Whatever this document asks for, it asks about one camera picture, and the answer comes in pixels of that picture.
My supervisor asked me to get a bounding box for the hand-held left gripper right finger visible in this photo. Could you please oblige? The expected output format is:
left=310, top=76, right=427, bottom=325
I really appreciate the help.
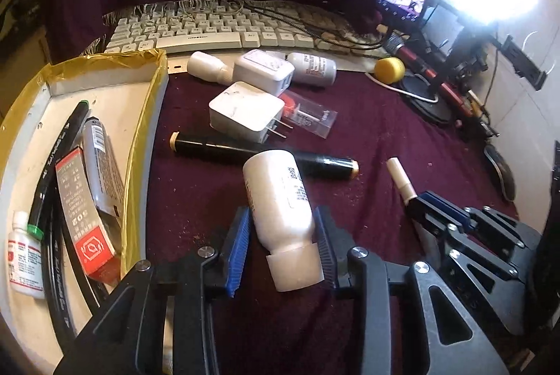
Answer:
left=313, top=204, right=510, bottom=375

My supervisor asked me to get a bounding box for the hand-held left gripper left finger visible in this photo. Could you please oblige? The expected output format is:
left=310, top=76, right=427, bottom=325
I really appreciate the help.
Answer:
left=52, top=206, right=252, bottom=375

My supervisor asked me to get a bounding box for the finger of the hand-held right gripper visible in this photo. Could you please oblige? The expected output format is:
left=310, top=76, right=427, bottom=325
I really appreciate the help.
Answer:
left=407, top=202, right=532, bottom=286
left=418, top=190, right=526, bottom=246

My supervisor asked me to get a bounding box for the white pen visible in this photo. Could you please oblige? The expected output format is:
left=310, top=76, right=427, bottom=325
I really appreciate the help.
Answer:
left=385, top=156, right=418, bottom=207

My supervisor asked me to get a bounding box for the white bottle with wide cap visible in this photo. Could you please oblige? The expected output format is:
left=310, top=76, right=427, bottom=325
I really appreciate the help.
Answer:
left=242, top=150, right=325, bottom=293

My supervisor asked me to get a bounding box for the black marker with cream ends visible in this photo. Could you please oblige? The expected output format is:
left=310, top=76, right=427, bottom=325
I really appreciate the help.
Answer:
left=168, top=131, right=360, bottom=182

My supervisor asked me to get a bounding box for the clear packet with red item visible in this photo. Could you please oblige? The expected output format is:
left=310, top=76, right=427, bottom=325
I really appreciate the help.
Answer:
left=280, top=90, right=338, bottom=138

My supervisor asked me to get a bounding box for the white plug charger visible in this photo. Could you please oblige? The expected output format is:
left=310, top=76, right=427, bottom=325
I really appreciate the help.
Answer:
left=232, top=49, right=295, bottom=96
left=208, top=81, right=295, bottom=145

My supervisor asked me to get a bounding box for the red and white carton box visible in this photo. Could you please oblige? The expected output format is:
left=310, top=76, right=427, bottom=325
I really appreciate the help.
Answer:
left=55, top=145, right=121, bottom=284

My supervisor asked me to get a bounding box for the grey squeeze tube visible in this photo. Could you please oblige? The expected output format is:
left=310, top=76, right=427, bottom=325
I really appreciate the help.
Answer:
left=82, top=117, right=126, bottom=227

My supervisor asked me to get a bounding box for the black marker with green ends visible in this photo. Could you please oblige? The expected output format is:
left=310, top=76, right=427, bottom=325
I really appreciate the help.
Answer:
left=26, top=100, right=91, bottom=236

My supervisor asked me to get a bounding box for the small white bottle red label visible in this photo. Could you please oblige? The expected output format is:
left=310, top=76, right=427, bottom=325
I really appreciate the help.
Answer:
left=6, top=211, right=47, bottom=300

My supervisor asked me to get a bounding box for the white tray with yellow tape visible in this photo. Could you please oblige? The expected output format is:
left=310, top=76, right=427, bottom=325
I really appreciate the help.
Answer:
left=0, top=49, right=170, bottom=375

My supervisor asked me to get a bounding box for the dark oval object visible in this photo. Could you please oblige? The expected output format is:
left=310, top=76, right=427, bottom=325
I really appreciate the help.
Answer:
left=483, top=143, right=519, bottom=201

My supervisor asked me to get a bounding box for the black round stand base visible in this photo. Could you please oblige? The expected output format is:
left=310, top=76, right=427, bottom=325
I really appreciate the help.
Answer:
left=400, top=75, right=458, bottom=126

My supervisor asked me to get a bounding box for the maroon tablecloth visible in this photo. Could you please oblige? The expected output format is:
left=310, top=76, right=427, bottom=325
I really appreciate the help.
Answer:
left=144, top=60, right=543, bottom=375

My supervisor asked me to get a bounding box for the red and black microphone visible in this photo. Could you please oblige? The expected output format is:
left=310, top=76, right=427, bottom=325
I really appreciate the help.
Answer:
left=380, top=31, right=482, bottom=117

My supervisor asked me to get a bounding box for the yellow foam microphone cover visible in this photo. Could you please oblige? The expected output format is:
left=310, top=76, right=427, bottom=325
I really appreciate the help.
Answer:
left=374, top=57, right=407, bottom=84

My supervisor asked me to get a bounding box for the black clamp holder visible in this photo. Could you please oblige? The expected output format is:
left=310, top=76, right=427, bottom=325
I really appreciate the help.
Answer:
left=501, top=34, right=547, bottom=91

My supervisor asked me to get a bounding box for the grey labelled bottle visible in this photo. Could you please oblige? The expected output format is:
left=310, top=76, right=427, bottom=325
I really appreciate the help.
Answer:
left=286, top=52, right=337, bottom=87

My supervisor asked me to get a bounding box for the white bottle with nozzle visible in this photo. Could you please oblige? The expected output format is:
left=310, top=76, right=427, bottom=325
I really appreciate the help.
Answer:
left=187, top=51, right=237, bottom=84

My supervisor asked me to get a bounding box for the white keyboard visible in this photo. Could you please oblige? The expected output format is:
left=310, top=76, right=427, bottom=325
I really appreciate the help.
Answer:
left=103, top=1, right=386, bottom=56

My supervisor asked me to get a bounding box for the white cable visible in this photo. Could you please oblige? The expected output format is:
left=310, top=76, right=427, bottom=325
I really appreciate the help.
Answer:
left=365, top=71, right=439, bottom=103

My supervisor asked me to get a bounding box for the black cable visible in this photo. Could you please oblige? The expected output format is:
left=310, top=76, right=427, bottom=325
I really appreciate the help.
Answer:
left=243, top=1, right=386, bottom=49

